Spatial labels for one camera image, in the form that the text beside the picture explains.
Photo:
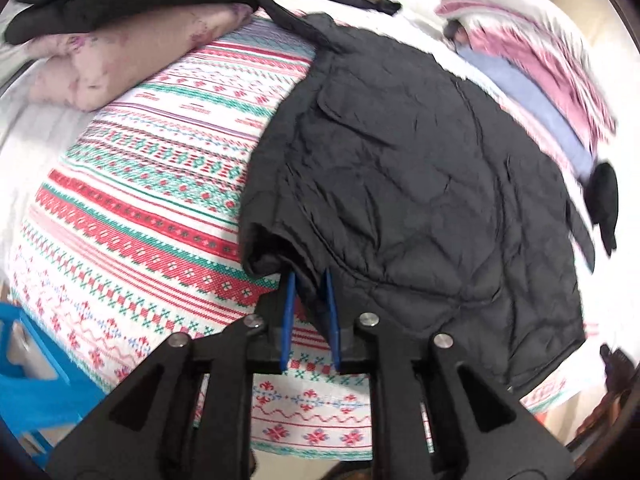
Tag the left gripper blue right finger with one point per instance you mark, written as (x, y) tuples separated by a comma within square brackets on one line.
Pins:
[(348, 328)]

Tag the pink striped duvet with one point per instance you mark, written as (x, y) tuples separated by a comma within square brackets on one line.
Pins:
[(539, 38)]

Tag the pink floral folded bedding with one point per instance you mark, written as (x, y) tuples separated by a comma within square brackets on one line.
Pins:
[(87, 70)]

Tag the black fuzzy garment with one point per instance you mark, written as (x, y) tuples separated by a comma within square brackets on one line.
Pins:
[(601, 199)]

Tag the red green patterned blanket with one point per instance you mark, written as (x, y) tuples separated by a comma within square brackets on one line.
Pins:
[(134, 234)]

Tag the blue plastic basket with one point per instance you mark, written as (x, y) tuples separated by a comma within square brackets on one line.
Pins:
[(41, 387)]

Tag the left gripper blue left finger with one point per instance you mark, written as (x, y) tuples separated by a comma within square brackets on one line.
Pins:
[(271, 327)]

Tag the blue fleece blanket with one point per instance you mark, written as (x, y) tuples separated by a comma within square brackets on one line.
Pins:
[(521, 89)]

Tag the black quilted puffer jacket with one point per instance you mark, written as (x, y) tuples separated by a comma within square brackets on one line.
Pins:
[(422, 198)]

